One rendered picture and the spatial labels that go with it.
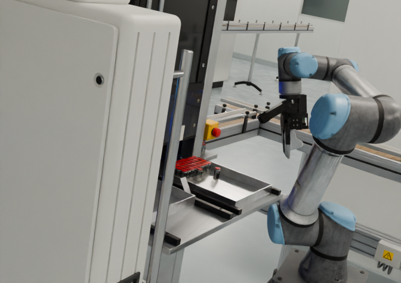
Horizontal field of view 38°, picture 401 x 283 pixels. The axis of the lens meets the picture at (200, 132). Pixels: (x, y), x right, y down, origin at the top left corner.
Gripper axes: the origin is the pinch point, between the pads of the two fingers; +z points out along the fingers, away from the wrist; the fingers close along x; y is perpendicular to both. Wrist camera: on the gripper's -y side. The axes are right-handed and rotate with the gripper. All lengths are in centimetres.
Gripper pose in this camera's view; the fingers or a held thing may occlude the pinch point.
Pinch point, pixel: (285, 153)
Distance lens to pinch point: 198.8
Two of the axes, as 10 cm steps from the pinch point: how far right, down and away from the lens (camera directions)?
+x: -0.3, -1.4, 9.9
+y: 10.0, -0.5, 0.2
